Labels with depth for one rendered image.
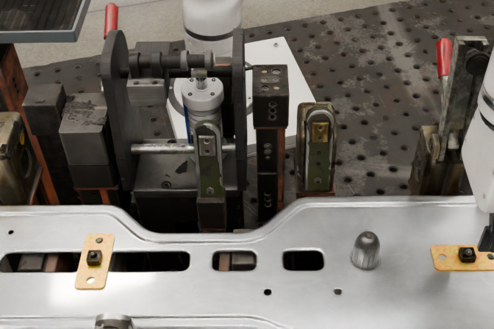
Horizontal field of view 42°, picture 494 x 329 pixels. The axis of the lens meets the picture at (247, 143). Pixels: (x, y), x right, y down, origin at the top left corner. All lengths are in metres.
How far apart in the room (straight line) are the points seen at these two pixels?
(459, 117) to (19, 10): 0.64
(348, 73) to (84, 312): 0.98
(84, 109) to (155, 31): 2.09
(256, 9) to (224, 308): 2.44
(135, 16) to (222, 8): 1.90
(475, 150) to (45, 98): 0.57
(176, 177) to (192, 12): 0.41
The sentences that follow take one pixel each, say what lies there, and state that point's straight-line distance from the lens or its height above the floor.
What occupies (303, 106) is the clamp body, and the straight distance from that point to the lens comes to 0.92.
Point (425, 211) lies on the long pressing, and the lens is 0.90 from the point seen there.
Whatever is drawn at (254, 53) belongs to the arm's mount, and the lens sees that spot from 1.54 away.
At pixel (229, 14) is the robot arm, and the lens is 1.26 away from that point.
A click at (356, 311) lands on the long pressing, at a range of 0.79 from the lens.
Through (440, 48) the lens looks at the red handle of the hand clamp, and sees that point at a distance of 0.93.
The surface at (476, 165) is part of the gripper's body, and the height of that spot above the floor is 1.17.
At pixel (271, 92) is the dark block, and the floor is 1.12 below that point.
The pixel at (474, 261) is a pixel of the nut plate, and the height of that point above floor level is 1.01.
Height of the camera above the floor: 1.67
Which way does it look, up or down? 44 degrees down
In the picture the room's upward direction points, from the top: 2 degrees counter-clockwise
